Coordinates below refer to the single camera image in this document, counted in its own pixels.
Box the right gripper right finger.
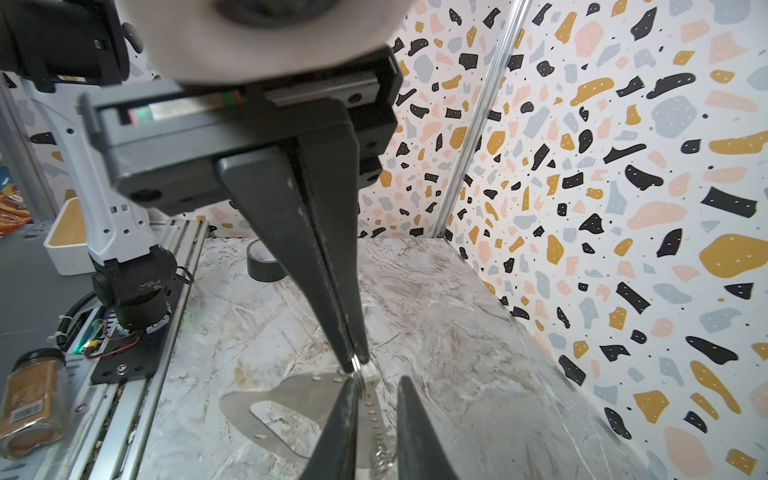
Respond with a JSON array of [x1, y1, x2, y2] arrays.
[[397, 376, 459, 480]]

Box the grey tape roll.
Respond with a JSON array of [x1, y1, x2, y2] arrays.
[[246, 240, 287, 283]]

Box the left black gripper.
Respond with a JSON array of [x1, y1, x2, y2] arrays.
[[80, 47, 403, 373]]

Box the metal keyring plate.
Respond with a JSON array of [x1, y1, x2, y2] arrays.
[[219, 368, 396, 479]]

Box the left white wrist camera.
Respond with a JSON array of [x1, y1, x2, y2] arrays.
[[117, 0, 412, 85]]

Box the red snack packet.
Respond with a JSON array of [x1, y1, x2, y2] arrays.
[[0, 183, 32, 237]]

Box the spice jar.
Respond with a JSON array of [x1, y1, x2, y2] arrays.
[[1, 348, 69, 459]]

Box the white wooden tray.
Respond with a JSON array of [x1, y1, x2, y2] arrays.
[[44, 197, 95, 276]]

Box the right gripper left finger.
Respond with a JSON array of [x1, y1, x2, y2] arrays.
[[299, 379, 360, 480]]

